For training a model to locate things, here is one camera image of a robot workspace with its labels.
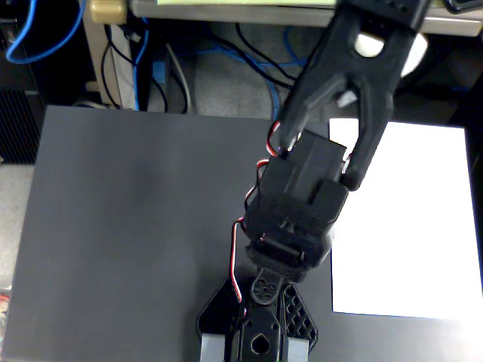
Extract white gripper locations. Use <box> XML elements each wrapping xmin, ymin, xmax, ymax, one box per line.
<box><xmin>354</xmin><ymin>32</ymin><xmax>430</xmax><ymax>78</ymax></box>

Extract black device on desk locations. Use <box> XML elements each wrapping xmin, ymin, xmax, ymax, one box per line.
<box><xmin>441</xmin><ymin>0</ymin><xmax>483</xmax><ymax>16</ymax></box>

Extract white paper sheet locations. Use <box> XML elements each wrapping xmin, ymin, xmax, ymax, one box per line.
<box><xmin>328</xmin><ymin>118</ymin><xmax>483</xmax><ymax>321</ymax></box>

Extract beige desk top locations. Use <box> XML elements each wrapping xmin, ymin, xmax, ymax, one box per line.
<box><xmin>130</xmin><ymin>0</ymin><xmax>483</xmax><ymax>38</ymax></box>

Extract blue plug connector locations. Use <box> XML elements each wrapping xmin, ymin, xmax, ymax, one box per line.
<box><xmin>152</xmin><ymin>60</ymin><xmax>168</xmax><ymax>85</ymax></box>

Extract beige round knob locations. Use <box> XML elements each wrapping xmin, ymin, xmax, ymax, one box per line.
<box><xmin>89</xmin><ymin>0</ymin><xmax>128</xmax><ymax>25</ymax></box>

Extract grey table clamp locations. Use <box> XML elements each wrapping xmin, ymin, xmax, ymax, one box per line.
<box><xmin>199</xmin><ymin>333</ymin><xmax>228</xmax><ymax>362</ymax></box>
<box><xmin>288</xmin><ymin>336</ymin><xmax>312</xmax><ymax>362</ymax></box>

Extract beige desk leg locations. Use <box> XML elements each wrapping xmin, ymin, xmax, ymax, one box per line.
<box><xmin>83</xmin><ymin>20</ymin><xmax>139</xmax><ymax>112</ymax></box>

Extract black work mat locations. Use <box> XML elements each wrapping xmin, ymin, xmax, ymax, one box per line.
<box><xmin>2</xmin><ymin>105</ymin><xmax>483</xmax><ymax>362</ymax></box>

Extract black computer tower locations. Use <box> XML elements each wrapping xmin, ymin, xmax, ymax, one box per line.
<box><xmin>0</xmin><ymin>88</ymin><xmax>47</xmax><ymax>165</ymax></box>

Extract blue floor network cable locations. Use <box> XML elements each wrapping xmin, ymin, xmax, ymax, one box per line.
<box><xmin>177</xmin><ymin>26</ymin><xmax>309</xmax><ymax>121</ymax></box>

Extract black floor cable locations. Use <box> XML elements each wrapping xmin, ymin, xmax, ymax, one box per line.
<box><xmin>235</xmin><ymin>22</ymin><xmax>297</xmax><ymax>90</ymax></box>

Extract short red black servo cable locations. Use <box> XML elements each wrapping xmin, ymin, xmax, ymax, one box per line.
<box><xmin>266</xmin><ymin>120</ymin><xmax>303</xmax><ymax>158</ymax></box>

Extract grey cable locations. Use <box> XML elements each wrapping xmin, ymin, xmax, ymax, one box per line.
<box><xmin>165</xmin><ymin>42</ymin><xmax>194</xmax><ymax>115</ymax></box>

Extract red white black servo cable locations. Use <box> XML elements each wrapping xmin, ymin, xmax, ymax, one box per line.
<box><xmin>229</xmin><ymin>217</ymin><xmax>251</xmax><ymax>314</ymax></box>

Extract blue cable along leg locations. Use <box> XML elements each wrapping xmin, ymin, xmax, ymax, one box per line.
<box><xmin>133</xmin><ymin>17</ymin><xmax>152</xmax><ymax>112</ymax></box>

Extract thin black cable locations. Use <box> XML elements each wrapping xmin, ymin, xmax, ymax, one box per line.
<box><xmin>100</xmin><ymin>23</ymin><xmax>136</xmax><ymax>109</ymax></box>

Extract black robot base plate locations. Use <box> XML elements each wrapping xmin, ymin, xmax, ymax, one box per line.
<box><xmin>196</xmin><ymin>277</ymin><xmax>319</xmax><ymax>362</ymax></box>

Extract blue looped network cable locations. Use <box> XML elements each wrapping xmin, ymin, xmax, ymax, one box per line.
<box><xmin>5</xmin><ymin>0</ymin><xmax>88</xmax><ymax>65</ymax></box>

